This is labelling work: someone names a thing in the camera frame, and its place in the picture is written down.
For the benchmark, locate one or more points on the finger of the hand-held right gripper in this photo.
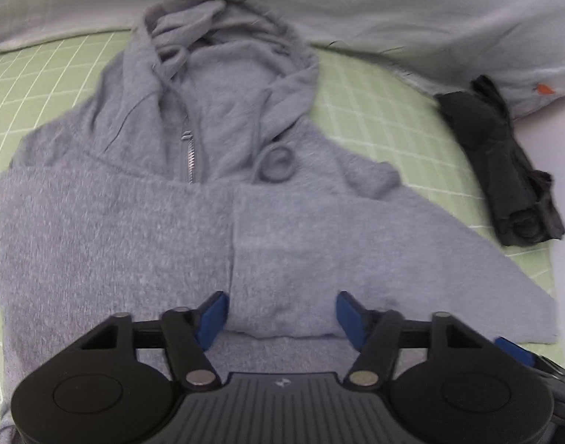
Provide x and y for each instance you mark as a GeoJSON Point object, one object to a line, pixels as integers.
{"type": "Point", "coordinates": [513, 349]}

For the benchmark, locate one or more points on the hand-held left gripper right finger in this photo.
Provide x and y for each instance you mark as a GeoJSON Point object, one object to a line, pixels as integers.
{"type": "Point", "coordinates": [349, 320]}

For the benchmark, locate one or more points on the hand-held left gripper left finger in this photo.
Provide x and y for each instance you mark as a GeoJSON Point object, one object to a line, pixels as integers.
{"type": "Point", "coordinates": [213, 318]}

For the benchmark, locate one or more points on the grey zip hoodie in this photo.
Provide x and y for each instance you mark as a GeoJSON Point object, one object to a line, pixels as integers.
{"type": "Point", "coordinates": [171, 222]}

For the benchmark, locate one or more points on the black cloth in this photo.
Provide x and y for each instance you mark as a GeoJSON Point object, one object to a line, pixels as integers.
{"type": "Point", "coordinates": [504, 166]}

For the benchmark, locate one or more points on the green checked bed sheet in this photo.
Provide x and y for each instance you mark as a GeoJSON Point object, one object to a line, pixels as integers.
{"type": "Point", "coordinates": [37, 78]}

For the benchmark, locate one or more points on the grey carrot print sheet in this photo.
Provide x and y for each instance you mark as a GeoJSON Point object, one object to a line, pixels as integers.
{"type": "Point", "coordinates": [402, 9]}

